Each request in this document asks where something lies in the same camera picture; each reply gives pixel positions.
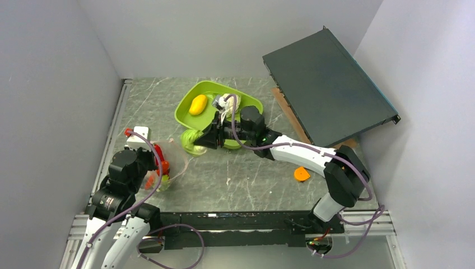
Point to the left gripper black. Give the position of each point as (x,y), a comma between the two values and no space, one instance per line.
(150,154)

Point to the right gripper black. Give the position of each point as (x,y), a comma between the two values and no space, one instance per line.
(214,137)

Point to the green toy cabbage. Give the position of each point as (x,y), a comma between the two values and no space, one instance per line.
(187,139)

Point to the clear zip top bag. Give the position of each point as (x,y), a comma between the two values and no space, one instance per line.
(174,161)

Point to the green toy celery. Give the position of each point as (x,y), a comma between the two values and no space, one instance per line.
(164,184)

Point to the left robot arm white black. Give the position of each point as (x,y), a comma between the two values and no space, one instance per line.
(116,222)

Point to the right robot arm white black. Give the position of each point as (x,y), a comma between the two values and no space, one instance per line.
(345,175)

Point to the white toy cauliflower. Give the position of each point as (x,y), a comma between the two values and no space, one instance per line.
(235,103)

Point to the green plastic tray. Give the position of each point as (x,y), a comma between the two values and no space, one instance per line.
(204,118)

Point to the wooden board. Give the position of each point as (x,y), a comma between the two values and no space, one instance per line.
(298,128)

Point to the orange toy slice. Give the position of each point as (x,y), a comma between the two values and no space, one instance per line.
(301,174)

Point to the dark grey metal case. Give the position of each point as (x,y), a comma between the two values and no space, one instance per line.
(331,96)

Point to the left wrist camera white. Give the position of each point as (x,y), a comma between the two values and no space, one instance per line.
(137,137)

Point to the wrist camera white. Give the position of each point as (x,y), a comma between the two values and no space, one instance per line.
(224,105)
(137,137)

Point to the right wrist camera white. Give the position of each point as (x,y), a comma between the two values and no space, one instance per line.
(224,105)

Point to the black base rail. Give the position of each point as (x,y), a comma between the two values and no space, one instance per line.
(178,230)

